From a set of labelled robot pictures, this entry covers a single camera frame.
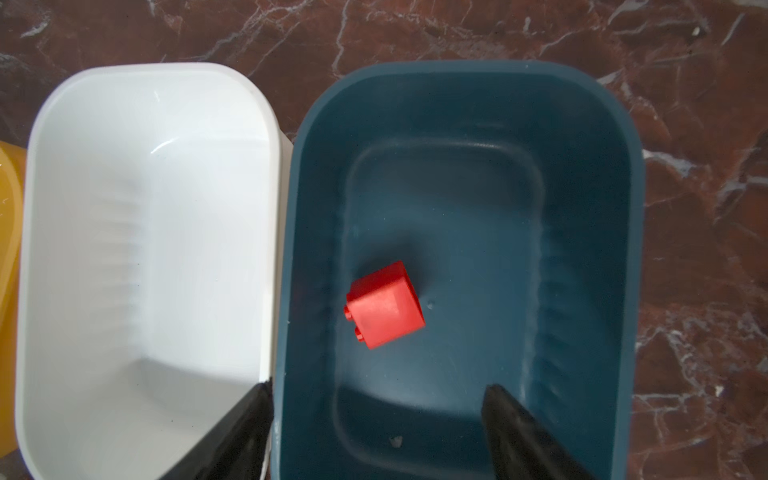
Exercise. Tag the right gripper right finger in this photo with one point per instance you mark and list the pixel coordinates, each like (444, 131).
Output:
(520, 446)

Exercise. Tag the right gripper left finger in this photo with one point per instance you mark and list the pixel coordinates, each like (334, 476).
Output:
(235, 448)

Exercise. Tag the red cube lego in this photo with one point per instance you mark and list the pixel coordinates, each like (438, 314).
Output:
(383, 306)

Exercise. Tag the white plastic bin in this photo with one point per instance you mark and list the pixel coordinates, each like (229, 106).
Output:
(148, 266)

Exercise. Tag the dark teal plastic bin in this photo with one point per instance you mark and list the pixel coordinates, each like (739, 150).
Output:
(513, 192)

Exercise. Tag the yellow plastic bin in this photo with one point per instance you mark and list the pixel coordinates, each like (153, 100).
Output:
(12, 208)

